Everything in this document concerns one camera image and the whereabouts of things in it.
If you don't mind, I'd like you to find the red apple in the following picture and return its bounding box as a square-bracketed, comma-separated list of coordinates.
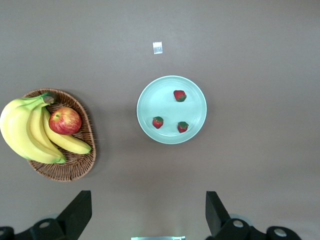
[48, 106, 83, 136]

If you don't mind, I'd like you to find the yellow banana bunch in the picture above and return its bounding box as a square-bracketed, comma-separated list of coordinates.
[0, 91, 93, 165]

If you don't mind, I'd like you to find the brown wicker basket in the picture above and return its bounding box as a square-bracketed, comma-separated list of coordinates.
[21, 87, 97, 183]

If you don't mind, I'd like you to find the pale green round plate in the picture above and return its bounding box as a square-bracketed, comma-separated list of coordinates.
[136, 75, 208, 145]

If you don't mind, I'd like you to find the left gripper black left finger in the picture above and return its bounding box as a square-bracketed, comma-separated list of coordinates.
[0, 190, 93, 240]

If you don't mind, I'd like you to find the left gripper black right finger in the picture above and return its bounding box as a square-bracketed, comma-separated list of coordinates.
[204, 191, 298, 240]

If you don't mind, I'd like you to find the brown table cover sheet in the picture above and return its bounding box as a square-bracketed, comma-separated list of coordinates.
[0, 0, 320, 240]

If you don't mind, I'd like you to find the red strawberry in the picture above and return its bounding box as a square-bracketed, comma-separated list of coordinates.
[173, 89, 188, 103]
[177, 121, 190, 134]
[152, 116, 165, 130]

